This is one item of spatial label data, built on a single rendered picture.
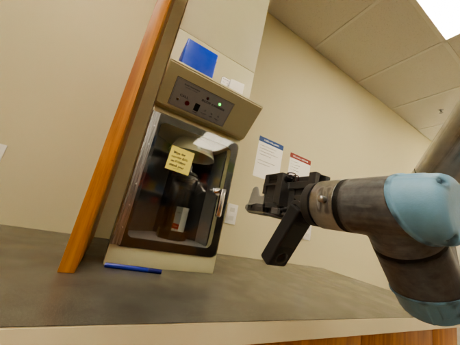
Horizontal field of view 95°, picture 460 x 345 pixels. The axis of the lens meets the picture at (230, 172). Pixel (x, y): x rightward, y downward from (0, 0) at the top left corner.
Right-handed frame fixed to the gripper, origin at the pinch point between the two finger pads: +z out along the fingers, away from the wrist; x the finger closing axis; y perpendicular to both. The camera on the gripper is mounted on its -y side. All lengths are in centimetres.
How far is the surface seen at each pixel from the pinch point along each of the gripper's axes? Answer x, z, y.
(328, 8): -59, 38, 150
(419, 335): -76, -5, -28
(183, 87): 20.7, 15.3, 31.4
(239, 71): 1, 23, 54
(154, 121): 25.0, 21.8, 20.8
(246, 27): 2, 23, 74
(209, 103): 11.5, 15.8, 30.8
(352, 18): -77, 33, 149
